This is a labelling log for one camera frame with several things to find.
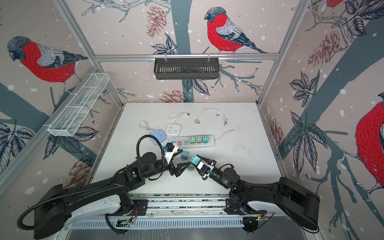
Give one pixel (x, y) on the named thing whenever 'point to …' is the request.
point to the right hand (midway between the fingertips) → (195, 159)
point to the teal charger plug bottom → (195, 159)
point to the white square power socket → (173, 129)
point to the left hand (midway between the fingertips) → (185, 158)
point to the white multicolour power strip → (183, 142)
